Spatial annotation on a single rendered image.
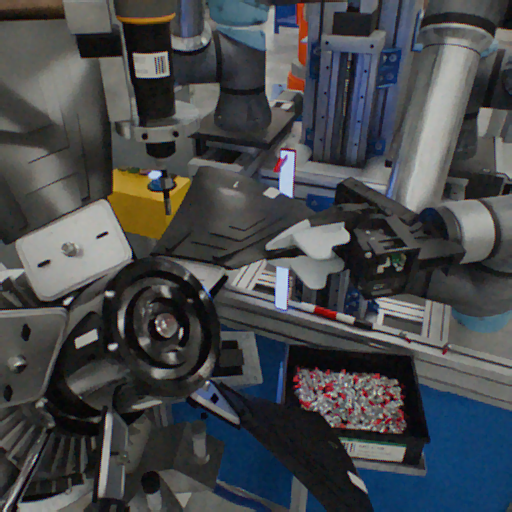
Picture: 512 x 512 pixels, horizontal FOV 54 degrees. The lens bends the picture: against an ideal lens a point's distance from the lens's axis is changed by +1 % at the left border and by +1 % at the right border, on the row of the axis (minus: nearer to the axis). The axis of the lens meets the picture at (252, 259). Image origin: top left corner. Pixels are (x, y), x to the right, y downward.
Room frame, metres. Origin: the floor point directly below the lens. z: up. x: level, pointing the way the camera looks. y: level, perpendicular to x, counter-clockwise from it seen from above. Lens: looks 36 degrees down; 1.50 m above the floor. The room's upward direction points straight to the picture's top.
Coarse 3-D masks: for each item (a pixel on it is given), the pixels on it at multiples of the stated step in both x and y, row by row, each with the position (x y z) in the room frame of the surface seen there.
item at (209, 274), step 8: (160, 256) 0.44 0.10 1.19; (184, 264) 0.43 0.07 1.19; (192, 264) 0.43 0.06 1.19; (200, 264) 0.42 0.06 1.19; (208, 264) 0.42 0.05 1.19; (192, 272) 0.41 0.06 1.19; (200, 272) 0.41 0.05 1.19; (208, 272) 0.41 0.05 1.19; (216, 272) 0.41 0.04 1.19; (224, 272) 0.41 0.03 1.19; (200, 280) 0.40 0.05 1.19; (208, 280) 0.39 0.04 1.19; (216, 280) 0.39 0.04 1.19; (208, 288) 0.38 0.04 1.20
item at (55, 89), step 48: (0, 48) 0.48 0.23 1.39; (48, 48) 0.49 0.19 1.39; (0, 96) 0.45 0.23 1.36; (48, 96) 0.45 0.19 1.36; (96, 96) 0.46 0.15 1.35; (0, 144) 0.42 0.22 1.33; (48, 144) 0.42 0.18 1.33; (96, 144) 0.43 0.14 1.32; (0, 192) 0.39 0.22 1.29; (48, 192) 0.39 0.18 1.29; (96, 192) 0.39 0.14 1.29
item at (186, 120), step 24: (72, 0) 0.38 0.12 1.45; (96, 0) 0.38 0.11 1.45; (72, 24) 0.38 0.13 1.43; (96, 24) 0.38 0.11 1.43; (96, 48) 0.38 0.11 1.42; (120, 48) 0.38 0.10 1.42; (120, 72) 0.38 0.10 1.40; (120, 96) 0.38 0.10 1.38; (120, 120) 0.38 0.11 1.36; (144, 120) 0.39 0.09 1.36; (168, 120) 0.39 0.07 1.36; (192, 120) 0.39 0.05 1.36
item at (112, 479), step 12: (108, 420) 0.23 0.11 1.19; (120, 420) 0.26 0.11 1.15; (108, 432) 0.22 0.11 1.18; (120, 432) 0.25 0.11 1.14; (108, 444) 0.22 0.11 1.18; (120, 444) 0.25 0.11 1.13; (108, 456) 0.21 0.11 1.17; (108, 468) 0.20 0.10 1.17; (120, 468) 0.24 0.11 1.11; (108, 480) 0.20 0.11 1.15; (120, 480) 0.23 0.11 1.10; (108, 492) 0.20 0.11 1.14; (120, 492) 0.23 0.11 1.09
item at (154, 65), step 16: (128, 32) 0.39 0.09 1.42; (144, 32) 0.39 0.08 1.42; (160, 32) 0.39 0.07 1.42; (128, 48) 0.39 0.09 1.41; (144, 48) 0.39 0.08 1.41; (160, 48) 0.39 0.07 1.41; (128, 64) 0.40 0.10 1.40; (144, 64) 0.39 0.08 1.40; (160, 64) 0.39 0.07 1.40; (144, 80) 0.39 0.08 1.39; (160, 80) 0.39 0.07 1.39; (144, 96) 0.39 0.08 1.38; (160, 96) 0.39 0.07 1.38; (144, 112) 0.39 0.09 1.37; (160, 112) 0.39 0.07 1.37; (160, 144) 0.39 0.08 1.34
